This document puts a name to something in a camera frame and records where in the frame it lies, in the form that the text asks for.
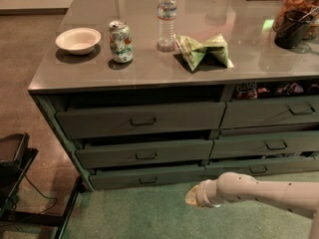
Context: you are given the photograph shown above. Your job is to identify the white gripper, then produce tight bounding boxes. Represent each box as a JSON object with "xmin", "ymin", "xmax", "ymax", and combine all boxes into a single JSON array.
[{"xmin": 185, "ymin": 180, "xmax": 220, "ymax": 208}]

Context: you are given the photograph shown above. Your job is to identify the grey drawer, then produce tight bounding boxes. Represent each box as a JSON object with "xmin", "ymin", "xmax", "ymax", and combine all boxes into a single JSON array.
[
  {"xmin": 56, "ymin": 102, "xmax": 225, "ymax": 139},
  {"xmin": 203, "ymin": 156, "xmax": 319, "ymax": 179},
  {"xmin": 221, "ymin": 96, "xmax": 319, "ymax": 129},
  {"xmin": 90, "ymin": 164, "xmax": 205, "ymax": 190},
  {"xmin": 210, "ymin": 130, "xmax": 319, "ymax": 159},
  {"xmin": 76, "ymin": 139, "xmax": 213, "ymax": 169}
]

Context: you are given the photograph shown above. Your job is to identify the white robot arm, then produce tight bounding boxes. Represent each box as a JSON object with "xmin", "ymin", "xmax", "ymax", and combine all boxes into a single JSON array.
[{"xmin": 185, "ymin": 172, "xmax": 319, "ymax": 239}]

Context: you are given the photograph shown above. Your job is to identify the snack bags in drawer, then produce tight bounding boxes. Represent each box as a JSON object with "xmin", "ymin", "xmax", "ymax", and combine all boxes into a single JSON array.
[{"xmin": 233, "ymin": 80, "xmax": 319, "ymax": 100}]

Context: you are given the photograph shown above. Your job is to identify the grey counter cabinet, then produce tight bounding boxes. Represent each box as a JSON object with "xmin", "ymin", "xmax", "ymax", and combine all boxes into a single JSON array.
[{"xmin": 29, "ymin": 0, "xmax": 319, "ymax": 190}]

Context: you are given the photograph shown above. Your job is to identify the green chip bag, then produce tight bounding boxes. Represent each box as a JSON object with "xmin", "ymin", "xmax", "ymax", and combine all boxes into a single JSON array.
[{"xmin": 174, "ymin": 34, "xmax": 234, "ymax": 71}]

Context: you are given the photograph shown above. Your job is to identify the green soda can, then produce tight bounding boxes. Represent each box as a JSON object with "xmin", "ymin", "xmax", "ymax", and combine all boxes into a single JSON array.
[{"xmin": 109, "ymin": 20, "xmax": 133, "ymax": 63}]

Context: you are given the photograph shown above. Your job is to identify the black metal stand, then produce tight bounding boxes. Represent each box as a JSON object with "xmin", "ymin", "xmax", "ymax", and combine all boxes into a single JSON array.
[{"xmin": 0, "ymin": 133, "xmax": 85, "ymax": 239}]

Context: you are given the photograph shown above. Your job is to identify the white paper bowl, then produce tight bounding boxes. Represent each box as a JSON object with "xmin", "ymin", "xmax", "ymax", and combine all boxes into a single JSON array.
[{"xmin": 55, "ymin": 28, "xmax": 101, "ymax": 55}]

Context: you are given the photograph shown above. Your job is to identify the clear plastic water bottle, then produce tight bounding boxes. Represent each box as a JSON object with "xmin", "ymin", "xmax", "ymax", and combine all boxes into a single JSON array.
[{"xmin": 158, "ymin": 0, "xmax": 176, "ymax": 52}]

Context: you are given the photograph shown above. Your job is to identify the black mesh cup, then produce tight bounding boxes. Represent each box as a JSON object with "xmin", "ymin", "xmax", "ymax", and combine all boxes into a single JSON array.
[{"xmin": 274, "ymin": 10, "xmax": 313, "ymax": 49}]

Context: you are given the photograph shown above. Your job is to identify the large snack jar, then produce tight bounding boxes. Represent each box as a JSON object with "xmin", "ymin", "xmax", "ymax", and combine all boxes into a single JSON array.
[{"xmin": 272, "ymin": 0, "xmax": 319, "ymax": 32}]

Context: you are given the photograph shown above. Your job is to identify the black cable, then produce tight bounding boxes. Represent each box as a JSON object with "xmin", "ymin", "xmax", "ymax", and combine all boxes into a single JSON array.
[{"xmin": 0, "ymin": 159, "xmax": 59, "ymax": 224}]

